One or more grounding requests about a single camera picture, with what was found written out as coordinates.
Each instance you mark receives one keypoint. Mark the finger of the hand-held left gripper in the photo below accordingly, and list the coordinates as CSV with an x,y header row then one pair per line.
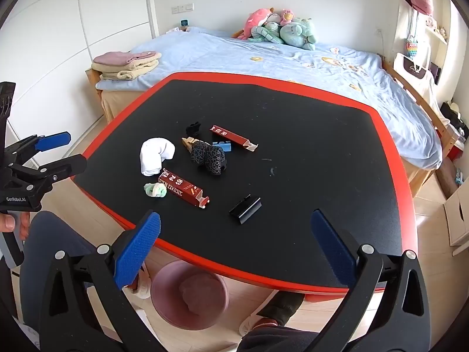
x,y
55,140
62,168

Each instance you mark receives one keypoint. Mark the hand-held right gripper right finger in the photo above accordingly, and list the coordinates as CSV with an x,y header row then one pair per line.
x,y
331,245

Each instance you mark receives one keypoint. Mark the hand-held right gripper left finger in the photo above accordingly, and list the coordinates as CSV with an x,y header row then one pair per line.
x,y
141,249

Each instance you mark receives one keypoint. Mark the pink trash bin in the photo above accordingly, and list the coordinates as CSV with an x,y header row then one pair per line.
x,y
168,297

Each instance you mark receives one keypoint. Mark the green white small sock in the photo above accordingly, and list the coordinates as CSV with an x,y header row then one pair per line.
x,y
154,190

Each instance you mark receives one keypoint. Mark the large red box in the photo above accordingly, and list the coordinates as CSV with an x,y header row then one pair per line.
x,y
179,185

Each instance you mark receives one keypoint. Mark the black plastic holder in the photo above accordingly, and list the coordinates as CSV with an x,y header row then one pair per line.
x,y
245,211

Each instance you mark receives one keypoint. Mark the black patterned sock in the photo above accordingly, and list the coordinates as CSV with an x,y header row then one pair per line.
x,y
209,157

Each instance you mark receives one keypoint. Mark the small black clip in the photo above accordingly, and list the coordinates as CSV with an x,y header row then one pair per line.
x,y
193,129

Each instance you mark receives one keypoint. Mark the slim red box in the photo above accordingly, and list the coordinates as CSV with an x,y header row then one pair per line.
x,y
227,134

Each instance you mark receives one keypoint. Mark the person's left hand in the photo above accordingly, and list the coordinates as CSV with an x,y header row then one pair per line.
x,y
9,223

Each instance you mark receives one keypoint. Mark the person's left leg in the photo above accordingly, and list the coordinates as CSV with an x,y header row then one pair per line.
x,y
47,234

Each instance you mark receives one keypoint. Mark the person's leg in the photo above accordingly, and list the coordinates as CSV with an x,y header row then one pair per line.
x,y
274,341
47,234

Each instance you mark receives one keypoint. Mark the beige bed skirt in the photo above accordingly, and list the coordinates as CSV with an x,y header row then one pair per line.
x,y
121,106

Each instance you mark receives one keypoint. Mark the beige folded blanket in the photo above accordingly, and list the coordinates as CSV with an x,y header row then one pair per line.
x,y
124,71

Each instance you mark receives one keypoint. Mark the pink folded towel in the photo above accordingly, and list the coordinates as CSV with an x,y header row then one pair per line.
x,y
121,58

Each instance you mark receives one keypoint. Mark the person's right leg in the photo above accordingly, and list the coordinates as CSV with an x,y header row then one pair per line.
x,y
274,341

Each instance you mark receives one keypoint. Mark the white wardrobe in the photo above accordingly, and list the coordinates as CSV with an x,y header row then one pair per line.
x,y
73,25

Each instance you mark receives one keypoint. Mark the wooden segmented strip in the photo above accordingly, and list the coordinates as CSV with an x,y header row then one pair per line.
x,y
187,143

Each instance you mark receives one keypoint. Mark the white drawer unit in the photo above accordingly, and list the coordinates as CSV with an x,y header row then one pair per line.
x,y
458,216

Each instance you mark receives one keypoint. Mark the blue block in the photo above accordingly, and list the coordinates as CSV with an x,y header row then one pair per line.
x,y
223,146

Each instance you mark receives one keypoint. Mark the blue floor toy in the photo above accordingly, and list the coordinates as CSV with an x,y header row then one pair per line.
x,y
458,178

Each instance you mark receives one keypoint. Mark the bed with blue sheet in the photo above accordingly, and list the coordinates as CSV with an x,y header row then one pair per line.
x,y
220,55
450,143

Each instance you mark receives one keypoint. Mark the black bag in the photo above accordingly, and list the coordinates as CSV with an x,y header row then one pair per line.
x,y
452,115

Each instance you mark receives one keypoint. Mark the white tote bag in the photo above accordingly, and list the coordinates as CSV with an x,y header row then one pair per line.
x,y
410,68

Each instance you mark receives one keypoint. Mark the rainbow crochet bag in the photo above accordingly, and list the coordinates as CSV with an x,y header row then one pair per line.
x,y
411,47

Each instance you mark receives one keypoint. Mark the teal plush toy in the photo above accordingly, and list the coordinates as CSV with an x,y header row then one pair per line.
x,y
298,33

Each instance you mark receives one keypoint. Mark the green striped plush toy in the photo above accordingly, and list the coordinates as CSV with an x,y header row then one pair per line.
x,y
265,33

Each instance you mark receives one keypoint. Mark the small pink yellow plush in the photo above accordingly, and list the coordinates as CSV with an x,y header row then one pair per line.
x,y
287,16

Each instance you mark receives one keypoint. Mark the pink plush toy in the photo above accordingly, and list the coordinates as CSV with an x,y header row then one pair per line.
x,y
256,18

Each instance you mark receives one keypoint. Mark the pink hat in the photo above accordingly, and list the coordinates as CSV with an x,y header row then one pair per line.
x,y
421,2

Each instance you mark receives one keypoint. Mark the white wall switch panel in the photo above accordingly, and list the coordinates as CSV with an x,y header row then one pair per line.
x,y
182,8

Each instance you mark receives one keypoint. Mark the dark picture frame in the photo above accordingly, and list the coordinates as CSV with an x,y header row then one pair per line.
x,y
435,72

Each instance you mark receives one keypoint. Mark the white wall shelf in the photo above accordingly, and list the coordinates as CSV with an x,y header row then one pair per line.
x,y
438,35

